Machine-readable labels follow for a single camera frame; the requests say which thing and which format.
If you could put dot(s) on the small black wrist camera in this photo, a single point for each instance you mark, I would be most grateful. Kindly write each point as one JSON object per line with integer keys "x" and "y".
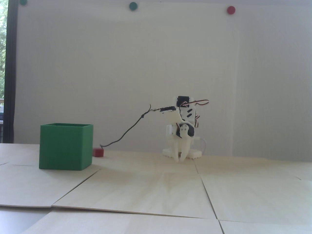
{"x": 168, "y": 108}

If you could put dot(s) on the red block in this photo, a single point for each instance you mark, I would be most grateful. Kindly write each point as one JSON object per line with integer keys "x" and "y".
{"x": 98, "y": 152}

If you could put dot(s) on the black window frame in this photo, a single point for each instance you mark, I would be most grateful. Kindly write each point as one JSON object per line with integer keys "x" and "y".
{"x": 11, "y": 73}

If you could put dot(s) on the green open box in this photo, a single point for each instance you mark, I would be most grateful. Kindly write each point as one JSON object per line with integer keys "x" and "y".
{"x": 63, "y": 148}

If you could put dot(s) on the red round wall magnet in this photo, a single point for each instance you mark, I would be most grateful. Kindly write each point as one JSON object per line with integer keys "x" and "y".
{"x": 230, "y": 10}

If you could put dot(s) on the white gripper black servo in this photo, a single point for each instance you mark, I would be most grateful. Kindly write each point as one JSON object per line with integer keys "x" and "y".
{"x": 183, "y": 141}

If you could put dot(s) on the green round wall magnet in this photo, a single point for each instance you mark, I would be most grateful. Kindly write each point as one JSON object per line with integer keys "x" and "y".
{"x": 23, "y": 2}
{"x": 133, "y": 6}

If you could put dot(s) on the white paper backdrop sheet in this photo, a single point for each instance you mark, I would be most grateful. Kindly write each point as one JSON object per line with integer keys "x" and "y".
{"x": 97, "y": 61}

